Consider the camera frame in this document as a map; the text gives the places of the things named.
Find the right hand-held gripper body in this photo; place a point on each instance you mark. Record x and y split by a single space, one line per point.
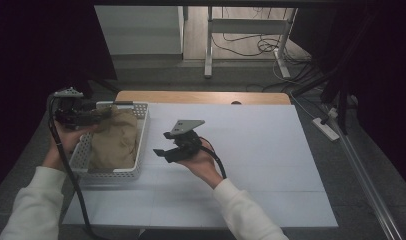
186 146

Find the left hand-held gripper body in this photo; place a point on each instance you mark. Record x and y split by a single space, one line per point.
74 111

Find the white perforated plastic basket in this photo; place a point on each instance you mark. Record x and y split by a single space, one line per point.
142 133

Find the white metal desk frame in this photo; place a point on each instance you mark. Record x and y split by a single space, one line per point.
247 26

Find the white cabinet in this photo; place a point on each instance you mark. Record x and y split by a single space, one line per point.
141 30

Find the white plug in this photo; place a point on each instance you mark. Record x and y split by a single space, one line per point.
332 113

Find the person's left hand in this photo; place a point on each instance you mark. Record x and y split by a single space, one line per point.
66 143

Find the person's right hand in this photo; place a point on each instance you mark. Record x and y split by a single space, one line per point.
202 165

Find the white foam board mat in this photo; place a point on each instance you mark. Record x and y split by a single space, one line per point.
271 160

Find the khaki pants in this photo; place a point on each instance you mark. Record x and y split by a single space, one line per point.
116 143

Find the wooden table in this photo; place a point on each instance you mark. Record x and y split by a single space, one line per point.
191 97

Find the white power strip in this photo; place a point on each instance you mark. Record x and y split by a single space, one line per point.
325 129

